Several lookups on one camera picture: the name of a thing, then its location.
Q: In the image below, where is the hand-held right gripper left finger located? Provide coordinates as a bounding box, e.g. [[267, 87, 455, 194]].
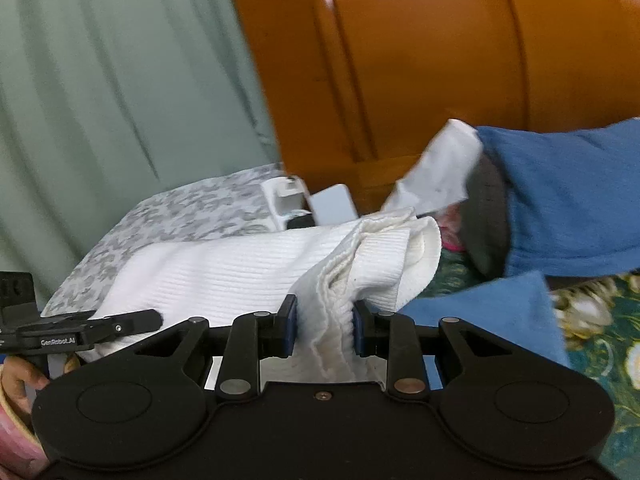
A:
[[132, 294, 300, 403]]

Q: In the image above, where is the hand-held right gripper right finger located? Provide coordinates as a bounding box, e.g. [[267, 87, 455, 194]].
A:
[[352, 300, 506, 403]]

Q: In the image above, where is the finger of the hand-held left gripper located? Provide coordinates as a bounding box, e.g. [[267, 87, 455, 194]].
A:
[[92, 309, 164, 335]]

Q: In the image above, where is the white ribbed sweater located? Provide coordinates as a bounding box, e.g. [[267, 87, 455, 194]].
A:
[[77, 207, 443, 386]]

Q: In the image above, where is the person's left hand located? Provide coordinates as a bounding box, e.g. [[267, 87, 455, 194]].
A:
[[0, 359, 52, 414]]

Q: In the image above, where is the white power strip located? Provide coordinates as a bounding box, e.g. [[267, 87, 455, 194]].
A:
[[260, 176, 313, 231]]

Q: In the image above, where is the white charger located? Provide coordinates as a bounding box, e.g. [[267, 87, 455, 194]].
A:
[[307, 185, 358, 226]]

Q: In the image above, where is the pink object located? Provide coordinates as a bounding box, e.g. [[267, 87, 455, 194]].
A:
[[437, 207, 468, 253]]

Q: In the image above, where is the green curtain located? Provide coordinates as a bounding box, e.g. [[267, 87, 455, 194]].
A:
[[0, 0, 281, 293]]

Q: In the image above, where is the light blue garment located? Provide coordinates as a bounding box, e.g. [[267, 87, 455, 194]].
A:
[[395, 117, 640, 376]]

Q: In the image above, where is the wooden headboard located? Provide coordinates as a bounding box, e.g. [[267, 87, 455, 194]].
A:
[[225, 0, 640, 216]]

